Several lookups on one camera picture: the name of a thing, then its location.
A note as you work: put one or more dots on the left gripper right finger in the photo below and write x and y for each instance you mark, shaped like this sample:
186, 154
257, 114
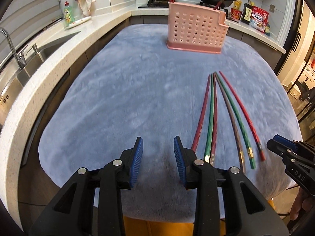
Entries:
185, 158

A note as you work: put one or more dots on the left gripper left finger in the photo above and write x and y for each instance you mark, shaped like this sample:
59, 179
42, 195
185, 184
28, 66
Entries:
131, 159

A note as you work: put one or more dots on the red twisted chopstick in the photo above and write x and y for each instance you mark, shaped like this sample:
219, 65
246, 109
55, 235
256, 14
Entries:
201, 117

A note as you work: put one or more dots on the green gold-banded chopstick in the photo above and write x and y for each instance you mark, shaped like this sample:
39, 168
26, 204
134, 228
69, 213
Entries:
241, 126

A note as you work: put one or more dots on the maroon chopstick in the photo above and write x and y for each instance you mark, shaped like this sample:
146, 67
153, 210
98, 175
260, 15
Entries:
214, 132

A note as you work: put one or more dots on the brown chopstick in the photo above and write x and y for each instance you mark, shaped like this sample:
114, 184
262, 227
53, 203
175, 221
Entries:
234, 127

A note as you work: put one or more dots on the blue fleece table mat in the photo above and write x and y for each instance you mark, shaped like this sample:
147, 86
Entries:
137, 87

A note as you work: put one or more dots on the pink perforated utensil holder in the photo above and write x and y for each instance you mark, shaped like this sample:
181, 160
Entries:
196, 28

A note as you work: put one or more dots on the small blue yellow container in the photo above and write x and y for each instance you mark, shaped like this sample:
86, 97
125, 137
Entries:
267, 29

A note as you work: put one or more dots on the steel sink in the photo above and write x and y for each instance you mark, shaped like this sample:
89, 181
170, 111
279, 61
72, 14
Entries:
13, 79

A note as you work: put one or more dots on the red cereal bag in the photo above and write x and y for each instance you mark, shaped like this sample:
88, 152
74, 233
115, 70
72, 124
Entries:
259, 18

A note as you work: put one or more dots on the chrome faucet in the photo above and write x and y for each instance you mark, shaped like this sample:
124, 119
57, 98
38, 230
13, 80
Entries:
19, 57

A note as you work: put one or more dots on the green dish soap bottle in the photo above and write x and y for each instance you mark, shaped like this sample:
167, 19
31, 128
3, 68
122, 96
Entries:
69, 17

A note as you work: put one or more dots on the dark soy sauce bottle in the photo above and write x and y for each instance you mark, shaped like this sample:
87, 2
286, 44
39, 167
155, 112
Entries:
247, 11

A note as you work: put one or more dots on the black gas hob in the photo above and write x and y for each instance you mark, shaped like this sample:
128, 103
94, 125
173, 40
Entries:
166, 3

